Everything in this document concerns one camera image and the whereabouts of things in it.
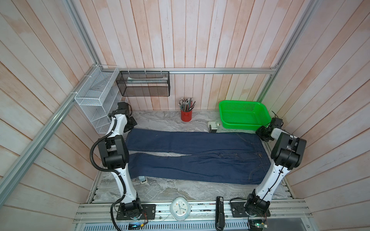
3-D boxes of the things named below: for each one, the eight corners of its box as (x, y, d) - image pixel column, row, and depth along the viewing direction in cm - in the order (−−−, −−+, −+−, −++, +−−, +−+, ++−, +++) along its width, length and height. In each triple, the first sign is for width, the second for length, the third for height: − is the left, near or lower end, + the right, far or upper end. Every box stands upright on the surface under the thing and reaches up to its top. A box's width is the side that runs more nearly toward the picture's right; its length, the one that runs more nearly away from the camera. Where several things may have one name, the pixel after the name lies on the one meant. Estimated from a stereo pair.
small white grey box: (208, 133, 108) (209, 129, 104) (207, 125, 113) (208, 121, 109) (216, 133, 108) (218, 129, 104) (215, 125, 113) (216, 121, 109)
